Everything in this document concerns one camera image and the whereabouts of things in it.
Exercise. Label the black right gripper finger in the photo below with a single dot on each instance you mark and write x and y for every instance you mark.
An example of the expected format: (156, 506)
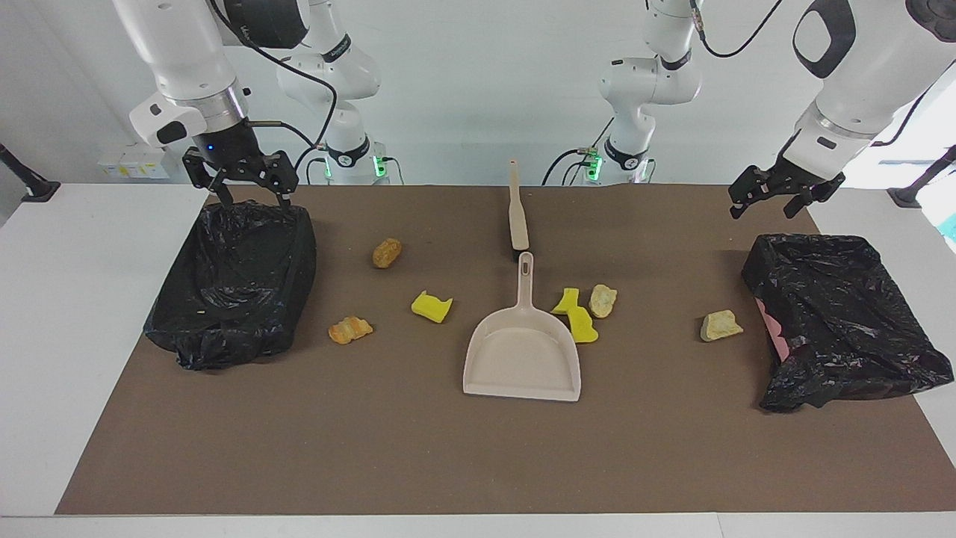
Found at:
(222, 194)
(284, 198)

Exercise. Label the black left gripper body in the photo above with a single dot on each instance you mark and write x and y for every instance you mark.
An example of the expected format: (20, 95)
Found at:
(792, 179)

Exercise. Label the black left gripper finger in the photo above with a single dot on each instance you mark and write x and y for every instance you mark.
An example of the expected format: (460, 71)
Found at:
(796, 205)
(737, 208)

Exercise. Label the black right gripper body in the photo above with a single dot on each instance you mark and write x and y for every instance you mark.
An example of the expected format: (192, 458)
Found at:
(228, 149)

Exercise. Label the brown bread roll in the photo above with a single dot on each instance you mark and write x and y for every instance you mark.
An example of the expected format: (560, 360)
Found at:
(387, 252)

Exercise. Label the wedge beige rock piece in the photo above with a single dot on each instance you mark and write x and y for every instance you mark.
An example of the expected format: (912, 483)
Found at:
(719, 326)

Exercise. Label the orange striped pastry piece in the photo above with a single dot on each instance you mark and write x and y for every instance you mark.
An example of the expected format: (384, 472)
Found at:
(349, 329)

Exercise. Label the lumpy beige rock piece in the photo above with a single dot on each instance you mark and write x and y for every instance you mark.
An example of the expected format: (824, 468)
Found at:
(602, 300)

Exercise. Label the yellow notched sponge piece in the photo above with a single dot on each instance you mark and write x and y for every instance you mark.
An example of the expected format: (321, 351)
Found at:
(431, 308)

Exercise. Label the small yellow sponge piece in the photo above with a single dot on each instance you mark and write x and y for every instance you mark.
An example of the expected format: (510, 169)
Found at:
(566, 302)

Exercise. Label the chunky yellow sponge piece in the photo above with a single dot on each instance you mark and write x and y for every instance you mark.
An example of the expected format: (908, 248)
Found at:
(582, 327)

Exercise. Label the beige hand brush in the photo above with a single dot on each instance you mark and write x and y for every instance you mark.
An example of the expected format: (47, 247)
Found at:
(517, 220)

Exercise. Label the beige plastic dustpan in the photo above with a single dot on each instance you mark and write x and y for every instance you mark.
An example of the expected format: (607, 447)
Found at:
(523, 359)

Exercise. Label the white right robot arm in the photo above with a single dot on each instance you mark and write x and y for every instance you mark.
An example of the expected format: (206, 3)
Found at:
(187, 52)

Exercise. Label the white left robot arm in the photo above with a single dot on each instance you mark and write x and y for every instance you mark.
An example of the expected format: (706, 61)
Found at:
(866, 67)

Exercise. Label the black bag lined bin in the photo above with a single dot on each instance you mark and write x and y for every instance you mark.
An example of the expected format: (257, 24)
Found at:
(239, 284)

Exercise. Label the black trash bag liner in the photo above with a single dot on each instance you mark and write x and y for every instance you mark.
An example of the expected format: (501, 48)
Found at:
(844, 314)

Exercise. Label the pink plastic bin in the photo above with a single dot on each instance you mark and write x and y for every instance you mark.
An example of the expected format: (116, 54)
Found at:
(773, 332)

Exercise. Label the black stand foot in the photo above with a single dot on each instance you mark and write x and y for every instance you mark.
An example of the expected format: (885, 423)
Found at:
(30, 184)
(917, 187)

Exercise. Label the brown table mat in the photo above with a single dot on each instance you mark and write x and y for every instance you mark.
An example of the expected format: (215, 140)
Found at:
(418, 448)

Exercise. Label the white wall socket box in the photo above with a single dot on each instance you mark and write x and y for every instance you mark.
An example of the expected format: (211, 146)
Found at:
(134, 161)

